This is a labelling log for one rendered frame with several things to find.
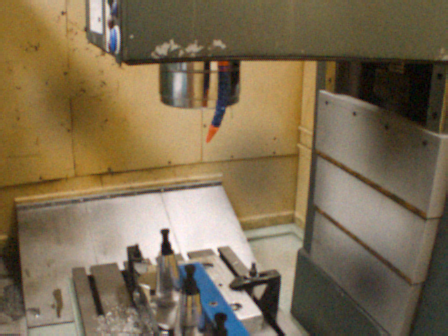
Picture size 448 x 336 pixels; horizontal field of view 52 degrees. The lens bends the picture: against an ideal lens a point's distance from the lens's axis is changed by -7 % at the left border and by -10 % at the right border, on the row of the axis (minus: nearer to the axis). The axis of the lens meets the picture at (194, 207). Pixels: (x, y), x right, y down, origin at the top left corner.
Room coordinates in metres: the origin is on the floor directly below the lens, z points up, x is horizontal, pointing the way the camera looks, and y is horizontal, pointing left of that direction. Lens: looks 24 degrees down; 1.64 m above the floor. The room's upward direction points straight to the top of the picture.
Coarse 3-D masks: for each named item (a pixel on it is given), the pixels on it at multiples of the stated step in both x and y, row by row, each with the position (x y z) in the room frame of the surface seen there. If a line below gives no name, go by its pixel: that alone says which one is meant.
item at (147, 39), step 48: (144, 0) 0.60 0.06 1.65; (192, 0) 0.62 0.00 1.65; (240, 0) 0.64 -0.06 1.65; (288, 0) 0.66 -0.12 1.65; (336, 0) 0.68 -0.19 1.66; (384, 0) 0.71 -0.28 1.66; (432, 0) 0.74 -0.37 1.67; (144, 48) 0.60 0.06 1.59; (192, 48) 0.62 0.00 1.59; (240, 48) 0.64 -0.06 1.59; (288, 48) 0.66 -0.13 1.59; (336, 48) 0.68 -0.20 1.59; (384, 48) 0.71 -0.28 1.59; (432, 48) 0.74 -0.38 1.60
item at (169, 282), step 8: (160, 256) 0.63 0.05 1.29; (168, 256) 0.63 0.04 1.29; (176, 256) 0.64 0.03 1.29; (160, 264) 0.63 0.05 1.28; (168, 264) 0.63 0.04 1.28; (176, 264) 0.64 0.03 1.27; (160, 272) 0.63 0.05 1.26; (168, 272) 0.63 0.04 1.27; (176, 272) 0.63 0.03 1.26; (160, 280) 0.63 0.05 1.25; (168, 280) 0.63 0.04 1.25; (176, 280) 0.63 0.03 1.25; (160, 288) 0.63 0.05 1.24; (168, 288) 0.63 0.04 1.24; (176, 288) 0.63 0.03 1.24; (160, 296) 0.63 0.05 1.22; (168, 296) 0.62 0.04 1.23; (176, 296) 0.63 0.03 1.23
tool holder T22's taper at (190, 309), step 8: (184, 296) 0.53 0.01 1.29; (192, 296) 0.53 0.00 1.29; (200, 296) 0.54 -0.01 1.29; (184, 304) 0.53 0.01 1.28; (192, 304) 0.53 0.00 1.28; (200, 304) 0.53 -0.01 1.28; (184, 312) 0.53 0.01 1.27; (192, 312) 0.52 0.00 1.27; (200, 312) 0.53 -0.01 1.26; (176, 320) 0.53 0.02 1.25; (184, 320) 0.52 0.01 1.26; (192, 320) 0.52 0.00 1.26; (200, 320) 0.53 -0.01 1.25; (176, 328) 0.53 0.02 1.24; (184, 328) 0.52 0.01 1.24; (192, 328) 0.52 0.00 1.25; (200, 328) 0.53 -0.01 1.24
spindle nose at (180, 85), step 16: (160, 64) 0.93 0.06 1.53; (176, 64) 0.90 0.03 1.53; (192, 64) 0.89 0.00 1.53; (208, 64) 0.89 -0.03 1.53; (240, 64) 0.94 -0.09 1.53; (160, 80) 0.93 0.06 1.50; (176, 80) 0.90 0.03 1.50; (192, 80) 0.89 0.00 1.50; (208, 80) 0.89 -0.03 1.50; (240, 80) 0.95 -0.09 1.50; (160, 96) 0.94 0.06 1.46; (176, 96) 0.90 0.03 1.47; (192, 96) 0.89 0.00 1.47; (208, 96) 0.89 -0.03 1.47
